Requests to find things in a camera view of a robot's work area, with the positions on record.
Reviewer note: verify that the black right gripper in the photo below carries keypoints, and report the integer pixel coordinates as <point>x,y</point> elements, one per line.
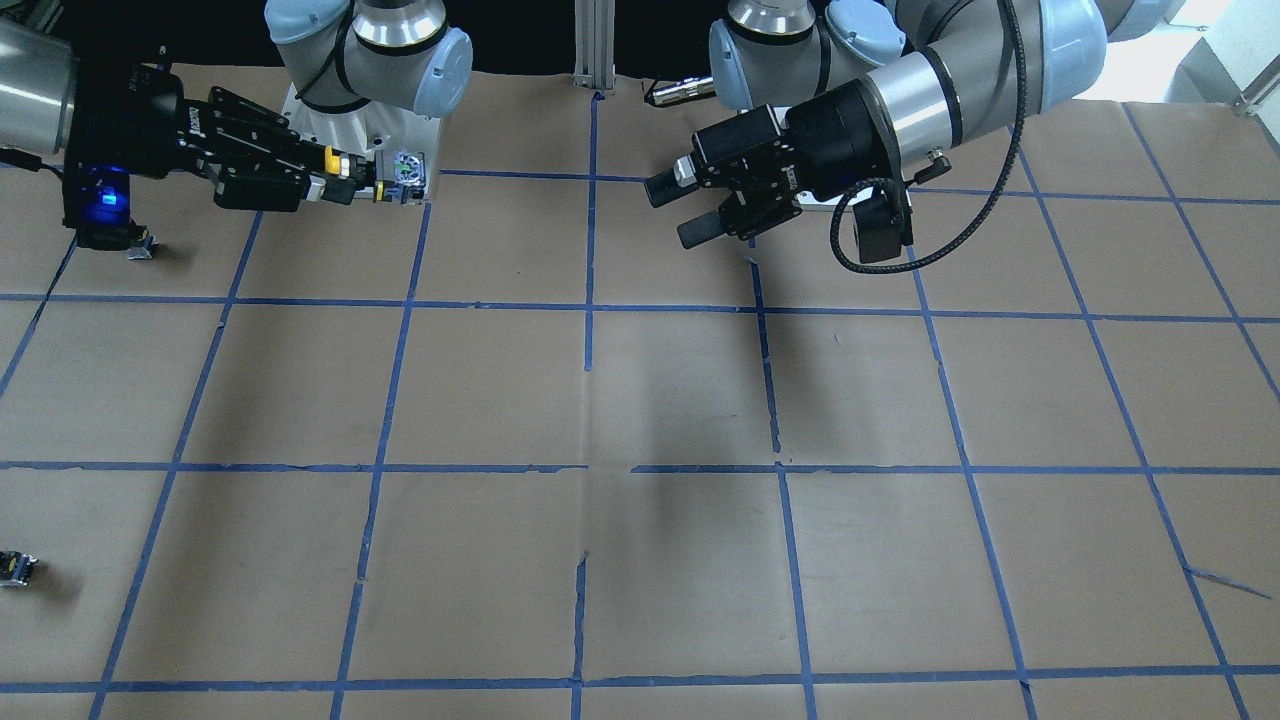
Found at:
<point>128,118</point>

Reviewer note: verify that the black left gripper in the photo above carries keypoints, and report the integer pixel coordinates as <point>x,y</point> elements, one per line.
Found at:
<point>838,132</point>

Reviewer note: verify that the yellow push button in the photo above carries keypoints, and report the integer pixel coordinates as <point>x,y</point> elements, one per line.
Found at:
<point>398,176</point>

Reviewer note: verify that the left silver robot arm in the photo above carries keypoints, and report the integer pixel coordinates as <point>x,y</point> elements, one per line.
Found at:
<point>946,71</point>

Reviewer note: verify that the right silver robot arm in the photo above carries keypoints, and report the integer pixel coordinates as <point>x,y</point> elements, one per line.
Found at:
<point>370,83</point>

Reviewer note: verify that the red push button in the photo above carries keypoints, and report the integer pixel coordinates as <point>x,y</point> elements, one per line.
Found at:
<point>141,245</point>

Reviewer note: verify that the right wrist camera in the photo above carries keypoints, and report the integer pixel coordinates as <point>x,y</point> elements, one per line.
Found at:
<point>97,206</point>

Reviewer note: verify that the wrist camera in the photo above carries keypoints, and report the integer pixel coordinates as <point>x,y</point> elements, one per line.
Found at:
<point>97,206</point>
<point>883,223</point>

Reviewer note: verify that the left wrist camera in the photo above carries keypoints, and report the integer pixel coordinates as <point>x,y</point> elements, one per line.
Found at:
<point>883,223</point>

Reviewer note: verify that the aluminium frame post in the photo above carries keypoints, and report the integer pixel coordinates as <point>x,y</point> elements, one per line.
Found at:
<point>593,30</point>

